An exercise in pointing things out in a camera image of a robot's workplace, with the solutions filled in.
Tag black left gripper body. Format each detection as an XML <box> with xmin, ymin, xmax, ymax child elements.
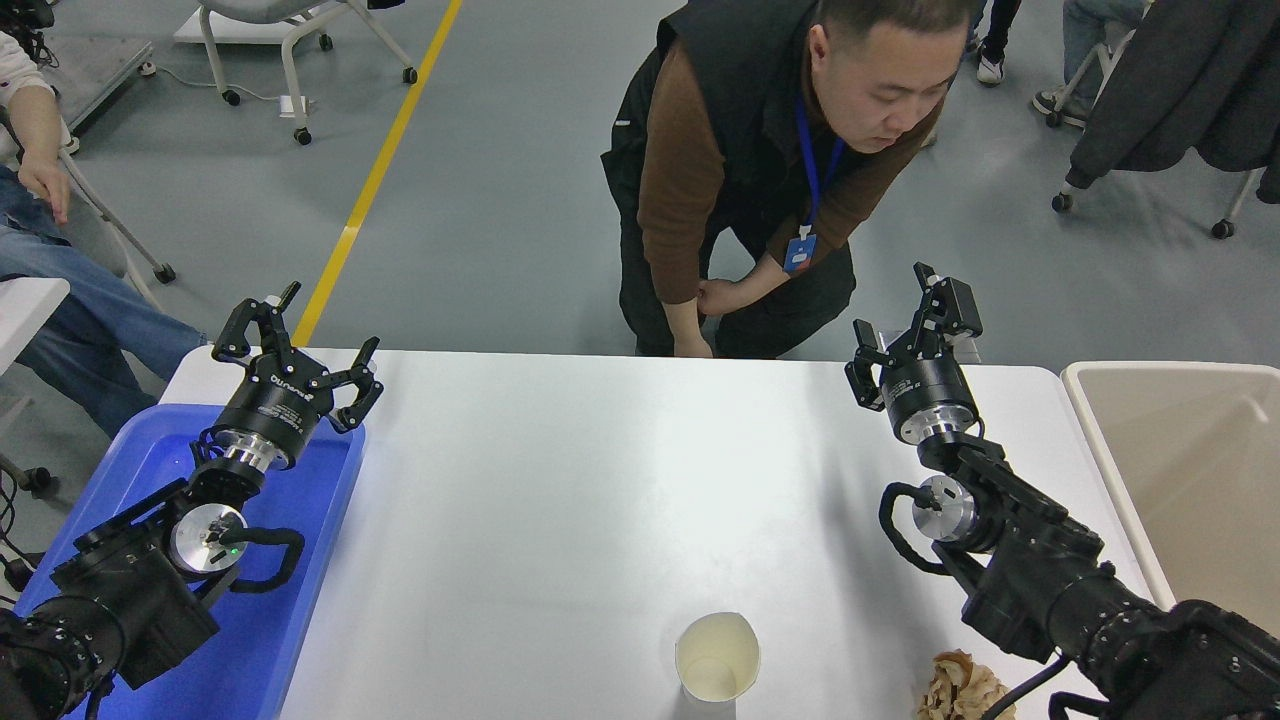
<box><xmin>215</xmin><ymin>350</ymin><xmax>336</xmax><ymax>451</ymax></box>

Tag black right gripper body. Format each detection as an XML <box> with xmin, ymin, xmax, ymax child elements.
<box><xmin>878</xmin><ymin>350</ymin><xmax>979</xmax><ymax>436</ymax></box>

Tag white paper cup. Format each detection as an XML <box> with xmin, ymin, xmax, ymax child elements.
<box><xmin>675</xmin><ymin>612</ymin><xmax>761</xmax><ymax>706</ymax></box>

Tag crumpled tan paper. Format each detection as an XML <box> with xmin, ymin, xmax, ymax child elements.
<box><xmin>917</xmin><ymin>650</ymin><xmax>1018</xmax><ymax>720</ymax></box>

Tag person's left hand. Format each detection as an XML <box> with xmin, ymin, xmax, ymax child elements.
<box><xmin>697</xmin><ymin>278</ymin><xmax>746</xmax><ymax>319</ymax></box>

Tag person's hand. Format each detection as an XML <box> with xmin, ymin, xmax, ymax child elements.
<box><xmin>18</xmin><ymin>150</ymin><xmax>71</xmax><ymax>226</ymax></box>

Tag white chair grey seat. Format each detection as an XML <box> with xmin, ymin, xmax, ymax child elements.
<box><xmin>0</xmin><ymin>105</ymin><xmax>177</xmax><ymax>311</ymax></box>

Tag blue plastic tray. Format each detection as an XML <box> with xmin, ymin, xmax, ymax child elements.
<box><xmin>15</xmin><ymin>403</ymin><xmax>367</xmax><ymax>720</ymax></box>

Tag small white table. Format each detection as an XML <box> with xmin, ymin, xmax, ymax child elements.
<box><xmin>0</xmin><ymin>277</ymin><xmax>71</xmax><ymax>376</ymax></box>

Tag white chair with castors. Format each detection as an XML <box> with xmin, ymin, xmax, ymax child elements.
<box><xmin>1045</xmin><ymin>20</ymin><xmax>1266</xmax><ymax>241</ymax></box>

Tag large pale bin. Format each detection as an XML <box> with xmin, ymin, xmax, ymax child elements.
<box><xmin>1060</xmin><ymin>361</ymin><xmax>1280</xmax><ymax>641</ymax></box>

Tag grey platform cart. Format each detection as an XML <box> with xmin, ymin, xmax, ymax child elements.
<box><xmin>40</xmin><ymin>35</ymin><xmax>156</xmax><ymax>136</ymax></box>

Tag white castor chair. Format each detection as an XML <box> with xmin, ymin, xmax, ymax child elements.
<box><xmin>195</xmin><ymin>0</ymin><xmax>419</xmax><ymax>146</ymax></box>

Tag dark coat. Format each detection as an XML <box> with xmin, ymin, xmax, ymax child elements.
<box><xmin>1065</xmin><ymin>0</ymin><xmax>1280</xmax><ymax>206</ymax></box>

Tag black equipment tangle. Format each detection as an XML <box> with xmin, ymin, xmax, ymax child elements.
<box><xmin>0</xmin><ymin>0</ymin><xmax>56</xmax><ymax>63</ymax></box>

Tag blue lanyard with badge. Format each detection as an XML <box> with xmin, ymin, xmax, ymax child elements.
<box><xmin>783</xmin><ymin>95</ymin><xmax>846</xmax><ymax>276</ymax></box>

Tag black floor cables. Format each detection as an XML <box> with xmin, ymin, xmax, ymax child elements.
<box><xmin>0</xmin><ymin>465</ymin><xmax>51</xmax><ymax>601</ymax></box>

